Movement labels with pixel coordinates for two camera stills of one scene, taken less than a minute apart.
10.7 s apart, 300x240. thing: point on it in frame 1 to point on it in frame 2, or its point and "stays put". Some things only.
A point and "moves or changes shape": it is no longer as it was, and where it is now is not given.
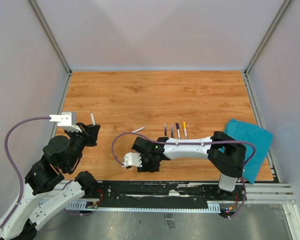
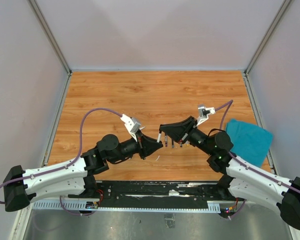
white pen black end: (92, 119) moves or changes shape
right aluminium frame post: (284, 7) stays put
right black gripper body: (148, 164) to (195, 137)
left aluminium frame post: (43, 23) stays put
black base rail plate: (165, 194) stays put
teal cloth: (238, 130) stays put
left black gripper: (90, 132) to (148, 145)
